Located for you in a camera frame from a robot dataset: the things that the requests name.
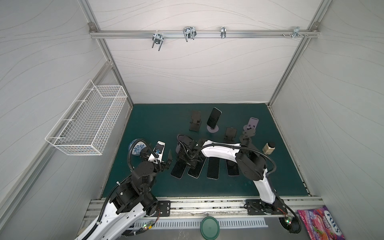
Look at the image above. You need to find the black phone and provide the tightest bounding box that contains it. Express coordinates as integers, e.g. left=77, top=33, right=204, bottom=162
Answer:
left=207, top=107, right=222, bottom=130
left=188, top=159, right=206, bottom=179

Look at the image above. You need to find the green-edged phone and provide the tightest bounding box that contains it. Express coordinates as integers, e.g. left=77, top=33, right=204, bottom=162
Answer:
left=207, top=158, right=220, bottom=180

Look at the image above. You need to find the cracked phone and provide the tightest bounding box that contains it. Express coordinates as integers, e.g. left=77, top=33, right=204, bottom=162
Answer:
left=226, top=160, right=240, bottom=177

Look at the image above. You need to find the grey round stand front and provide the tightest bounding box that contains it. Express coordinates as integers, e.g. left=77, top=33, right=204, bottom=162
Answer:
left=243, top=117, right=259, bottom=131

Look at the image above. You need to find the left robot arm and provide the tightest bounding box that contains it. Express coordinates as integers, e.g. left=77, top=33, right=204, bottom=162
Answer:
left=77, top=139, right=172, bottom=240

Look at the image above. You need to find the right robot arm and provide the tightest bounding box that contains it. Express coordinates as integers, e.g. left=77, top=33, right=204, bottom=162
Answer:
left=176, top=135, right=288, bottom=216

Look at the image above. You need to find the black stand back left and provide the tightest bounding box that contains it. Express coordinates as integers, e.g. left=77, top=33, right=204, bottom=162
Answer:
left=189, top=111, right=202, bottom=132

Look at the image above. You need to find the black stand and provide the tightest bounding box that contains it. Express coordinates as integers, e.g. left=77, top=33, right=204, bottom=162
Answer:
left=224, top=128, right=237, bottom=144
left=189, top=111, right=202, bottom=132

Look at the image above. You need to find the black stand right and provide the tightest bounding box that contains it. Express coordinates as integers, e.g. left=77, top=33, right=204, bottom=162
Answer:
left=224, top=128, right=237, bottom=144

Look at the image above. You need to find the green table mat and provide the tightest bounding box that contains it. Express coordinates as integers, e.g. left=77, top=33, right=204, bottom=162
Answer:
left=103, top=104, right=308, bottom=197

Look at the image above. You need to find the blue white ceramic dish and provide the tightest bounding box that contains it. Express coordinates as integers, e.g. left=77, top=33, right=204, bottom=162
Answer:
left=129, top=139, right=147, bottom=156

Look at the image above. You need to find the green round lid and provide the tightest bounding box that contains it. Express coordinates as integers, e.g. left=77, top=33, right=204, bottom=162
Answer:
left=200, top=216, right=220, bottom=240

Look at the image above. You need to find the small jar black lid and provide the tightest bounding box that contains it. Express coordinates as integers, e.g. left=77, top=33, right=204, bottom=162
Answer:
left=263, top=142, right=276, bottom=155

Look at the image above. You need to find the metal hook clamp left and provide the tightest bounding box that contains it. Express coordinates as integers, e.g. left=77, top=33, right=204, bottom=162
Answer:
left=152, top=33, right=164, bottom=51

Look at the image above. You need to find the metal hook clamp middle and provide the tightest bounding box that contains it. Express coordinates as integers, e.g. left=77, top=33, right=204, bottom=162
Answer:
left=183, top=27, right=197, bottom=42

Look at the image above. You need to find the pink candy bag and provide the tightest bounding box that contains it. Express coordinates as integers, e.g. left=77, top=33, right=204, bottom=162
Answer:
left=298, top=206, right=345, bottom=240

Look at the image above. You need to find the aluminium crossbar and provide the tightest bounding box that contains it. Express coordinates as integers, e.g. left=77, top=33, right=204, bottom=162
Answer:
left=90, top=29, right=321, bottom=39

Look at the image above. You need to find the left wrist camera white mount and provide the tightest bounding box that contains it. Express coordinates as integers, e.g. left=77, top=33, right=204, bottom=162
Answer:
left=153, top=141, right=165, bottom=164

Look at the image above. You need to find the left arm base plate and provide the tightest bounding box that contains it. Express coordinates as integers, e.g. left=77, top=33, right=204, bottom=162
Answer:
left=150, top=201, right=171, bottom=217

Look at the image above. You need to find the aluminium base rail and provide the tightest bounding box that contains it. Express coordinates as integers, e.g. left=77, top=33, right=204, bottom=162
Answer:
left=78, top=196, right=325, bottom=234

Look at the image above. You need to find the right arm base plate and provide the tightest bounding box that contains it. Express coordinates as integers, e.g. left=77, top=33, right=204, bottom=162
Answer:
left=244, top=199, right=288, bottom=216

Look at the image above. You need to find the white wire basket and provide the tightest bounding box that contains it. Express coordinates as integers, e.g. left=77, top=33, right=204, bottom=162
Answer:
left=45, top=80, right=127, bottom=156

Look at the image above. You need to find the metal ring clamp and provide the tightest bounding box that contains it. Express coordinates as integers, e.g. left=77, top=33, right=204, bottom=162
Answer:
left=221, top=27, right=227, bottom=39

